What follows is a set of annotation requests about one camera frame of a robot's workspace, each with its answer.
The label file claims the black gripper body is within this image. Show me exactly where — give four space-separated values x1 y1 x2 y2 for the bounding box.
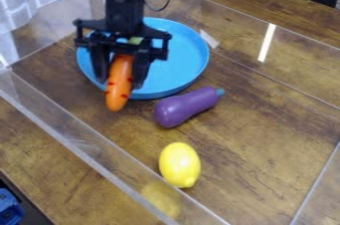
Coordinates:
73 0 170 61

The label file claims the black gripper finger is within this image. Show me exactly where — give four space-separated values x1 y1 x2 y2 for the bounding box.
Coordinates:
133 55 151 90
90 45 109 84

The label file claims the orange toy carrot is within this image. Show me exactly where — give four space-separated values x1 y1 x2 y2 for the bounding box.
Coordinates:
105 53 134 112

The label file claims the blue plastic plate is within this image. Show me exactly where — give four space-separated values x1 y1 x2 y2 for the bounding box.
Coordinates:
75 17 209 100

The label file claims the purple toy eggplant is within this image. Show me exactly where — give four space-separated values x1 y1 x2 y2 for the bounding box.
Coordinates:
154 87 223 128

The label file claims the yellow toy lemon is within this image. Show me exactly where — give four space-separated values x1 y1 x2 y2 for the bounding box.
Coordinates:
158 142 199 188

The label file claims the blue object at corner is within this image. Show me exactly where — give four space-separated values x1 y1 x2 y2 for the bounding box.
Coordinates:
0 188 23 225

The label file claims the clear acrylic enclosure wall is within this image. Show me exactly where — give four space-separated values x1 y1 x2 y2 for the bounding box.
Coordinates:
0 0 340 225

